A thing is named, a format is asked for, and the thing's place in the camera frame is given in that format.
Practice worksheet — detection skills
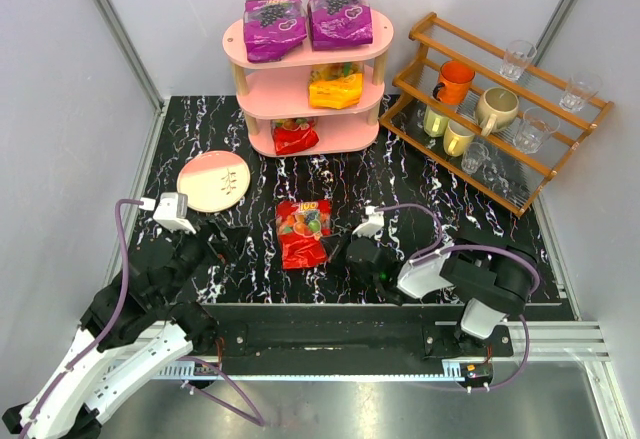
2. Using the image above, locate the red candy bag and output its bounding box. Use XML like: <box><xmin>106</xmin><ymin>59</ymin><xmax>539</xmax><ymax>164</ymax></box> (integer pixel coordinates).
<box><xmin>271</xmin><ymin>117</ymin><xmax>319</xmax><ymax>156</ymax></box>
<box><xmin>276</xmin><ymin>199</ymin><xmax>331</xmax><ymax>270</ymax></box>

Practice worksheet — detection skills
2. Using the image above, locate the orange candy bag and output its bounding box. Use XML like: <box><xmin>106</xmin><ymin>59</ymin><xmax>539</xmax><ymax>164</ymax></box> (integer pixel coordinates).
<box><xmin>308</xmin><ymin>62</ymin><xmax>364</xmax><ymax>110</ymax></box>

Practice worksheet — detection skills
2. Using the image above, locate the purple candy bag back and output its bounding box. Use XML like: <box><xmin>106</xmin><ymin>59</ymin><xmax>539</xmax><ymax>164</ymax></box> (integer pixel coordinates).
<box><xmin>243</xmin><ymin>0</ymin><xmax>307</xmax><ymax>63</ymax></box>

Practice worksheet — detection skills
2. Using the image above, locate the purple candy bag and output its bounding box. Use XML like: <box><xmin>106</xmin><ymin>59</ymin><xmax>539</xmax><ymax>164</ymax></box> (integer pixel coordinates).
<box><xmin>307</xmin><ymin>0</ymin><xmax>373</xmax><ymax>51</ymax></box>
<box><xmin>243</xmin><ymin>0</ymin><xmax>307</xmax><ymax>63</ymax></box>

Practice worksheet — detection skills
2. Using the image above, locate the purple candy bag front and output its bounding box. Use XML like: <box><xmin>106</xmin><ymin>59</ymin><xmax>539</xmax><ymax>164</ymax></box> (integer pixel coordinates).
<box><xmin>307</xmin><ymin>0</ymin><xmax>373</xmax><ymax>51</ymax></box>

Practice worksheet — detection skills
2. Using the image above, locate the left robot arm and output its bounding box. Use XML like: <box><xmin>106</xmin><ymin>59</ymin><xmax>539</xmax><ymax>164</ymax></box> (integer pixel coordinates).
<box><xmin>2</xmin><ymin>222</ymin><xmax>248</xmax><ymax>438</ymax></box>

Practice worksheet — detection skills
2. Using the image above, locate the pink three-tier shelf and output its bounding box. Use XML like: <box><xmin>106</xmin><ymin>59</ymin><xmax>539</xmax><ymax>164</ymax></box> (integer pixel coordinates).
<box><xmin>222</xmin><ymin>10</ymin><xmax>394</xmax><ymax>157</ymax></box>

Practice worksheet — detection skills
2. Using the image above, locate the clear glass middle shelf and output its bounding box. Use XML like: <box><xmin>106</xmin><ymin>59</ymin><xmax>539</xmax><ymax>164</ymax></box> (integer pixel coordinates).
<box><xmin>513</xmin><ymin>107</ymin><xmax>560</xmax><ymax>154</ymax></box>

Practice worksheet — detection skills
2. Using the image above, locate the pink round plate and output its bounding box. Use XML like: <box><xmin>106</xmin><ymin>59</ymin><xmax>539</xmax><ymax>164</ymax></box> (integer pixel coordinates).
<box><xmin>177</xmin><ymin>150</ymin><xmax>251</xmax><ymax>213</ymax></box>

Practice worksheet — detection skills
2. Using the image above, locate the small clear glass bottom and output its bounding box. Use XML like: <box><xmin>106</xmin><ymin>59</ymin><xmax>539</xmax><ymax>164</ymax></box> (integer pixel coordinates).
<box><xmin>461</xmin><ymin>142</ymin><xmax>489</xmax><ymax>175</ymax></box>

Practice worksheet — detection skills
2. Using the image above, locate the green-yellow mug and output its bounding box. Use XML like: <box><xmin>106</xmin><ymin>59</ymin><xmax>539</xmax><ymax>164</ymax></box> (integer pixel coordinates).
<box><xmin>423</xmin><ymin>106</ymin><xmax>449</xmax><ymax>138</ymax></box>

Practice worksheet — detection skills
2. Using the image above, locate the cream yellow mug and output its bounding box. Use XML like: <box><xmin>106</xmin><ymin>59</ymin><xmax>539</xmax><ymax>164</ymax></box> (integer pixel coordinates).
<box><xmin>443</xmin><ymin>119</ymin><xmax>475</xmax><ymax>157</ymax></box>

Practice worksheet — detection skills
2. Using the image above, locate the wooden cup rack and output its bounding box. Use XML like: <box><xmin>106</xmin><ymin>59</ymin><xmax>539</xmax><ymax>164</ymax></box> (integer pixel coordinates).
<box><xmin>381</xmin><ymin>12</ymin><xmax>614</xmax><ymax>215</ymax></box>

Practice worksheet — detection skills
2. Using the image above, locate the beige round mug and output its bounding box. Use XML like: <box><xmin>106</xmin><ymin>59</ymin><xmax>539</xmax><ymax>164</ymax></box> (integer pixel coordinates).
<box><xmin>474</xmin><ymin>87</ymin><xmax>519</xmax><ymax>137</ymax></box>

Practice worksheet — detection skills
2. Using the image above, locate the orange mug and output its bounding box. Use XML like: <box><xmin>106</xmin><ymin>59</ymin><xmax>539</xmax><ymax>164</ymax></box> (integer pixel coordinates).
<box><xmin>432</xmin><ymin>60</ymin><xmax>475</xmax><ymax>106</ymax></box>

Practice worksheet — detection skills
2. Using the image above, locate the clear glass top left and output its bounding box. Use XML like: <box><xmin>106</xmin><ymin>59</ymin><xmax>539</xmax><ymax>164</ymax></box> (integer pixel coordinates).
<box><xmin>499</xmin><ymin>40</ymin><xmax>537</xmax><ymax>82</ymax></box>

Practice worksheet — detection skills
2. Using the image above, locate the clear glass top right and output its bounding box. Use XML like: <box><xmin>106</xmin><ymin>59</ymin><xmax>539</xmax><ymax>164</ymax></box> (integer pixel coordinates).
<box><xmin>559</xmin><ymin>71</ymin><xmax>602</xmax><ymax>113</ymax></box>

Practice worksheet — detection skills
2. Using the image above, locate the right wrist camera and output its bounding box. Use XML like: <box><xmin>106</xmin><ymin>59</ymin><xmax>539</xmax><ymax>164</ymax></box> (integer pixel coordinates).
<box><xmin>352</xmin><ymin>206</ymin><xmax>385</xmax><ymax>238</ymax></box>

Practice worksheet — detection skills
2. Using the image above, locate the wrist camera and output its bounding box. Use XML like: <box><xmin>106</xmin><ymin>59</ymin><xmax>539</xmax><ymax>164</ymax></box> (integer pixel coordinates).
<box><xmin>352</xmin><ymin>206</ymin><xmax>385</xmax><ymax>238</ymax></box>
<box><xmin>139</xmin><ymin>192</ymin><xmax>197</xmax><ymax>234</ymax></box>

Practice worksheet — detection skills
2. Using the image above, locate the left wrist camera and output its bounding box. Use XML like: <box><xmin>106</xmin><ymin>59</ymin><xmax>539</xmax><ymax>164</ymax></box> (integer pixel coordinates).
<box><xmin>139</xmin><ymin>192</ymin><xmax>197</xmax><ymax>234</ymax></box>

